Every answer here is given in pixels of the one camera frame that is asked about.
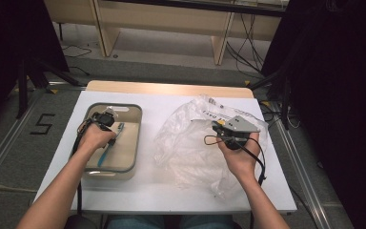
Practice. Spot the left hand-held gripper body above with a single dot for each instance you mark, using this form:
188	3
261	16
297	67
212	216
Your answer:
104	119

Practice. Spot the blue toothbrush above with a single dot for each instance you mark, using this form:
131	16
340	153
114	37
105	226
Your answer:
106	154

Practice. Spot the beige bin with grey rim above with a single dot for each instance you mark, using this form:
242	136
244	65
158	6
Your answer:
127	143

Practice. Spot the black tripod stand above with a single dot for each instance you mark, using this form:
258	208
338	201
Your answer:
24	86

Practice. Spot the black curtain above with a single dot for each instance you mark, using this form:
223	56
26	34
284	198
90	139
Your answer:
12	38
340	79

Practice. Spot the wooden shelf unit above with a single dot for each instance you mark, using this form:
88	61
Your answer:
171	19

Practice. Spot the clear plastic smiley bag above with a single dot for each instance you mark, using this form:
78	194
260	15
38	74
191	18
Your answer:
187	152

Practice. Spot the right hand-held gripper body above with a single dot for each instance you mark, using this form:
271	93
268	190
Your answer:
239	125

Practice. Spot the metal floor rail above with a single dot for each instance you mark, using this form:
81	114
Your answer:
9	143
311	191

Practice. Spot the black metal stand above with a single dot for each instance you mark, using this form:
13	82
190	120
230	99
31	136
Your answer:
286	95

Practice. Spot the white table board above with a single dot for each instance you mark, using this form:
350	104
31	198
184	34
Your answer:
146	194

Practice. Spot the person's left hand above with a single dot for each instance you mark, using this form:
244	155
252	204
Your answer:
93	138

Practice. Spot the wooden table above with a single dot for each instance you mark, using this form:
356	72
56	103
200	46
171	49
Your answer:
171	87

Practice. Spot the person's right hand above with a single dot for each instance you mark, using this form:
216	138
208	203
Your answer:
239	162

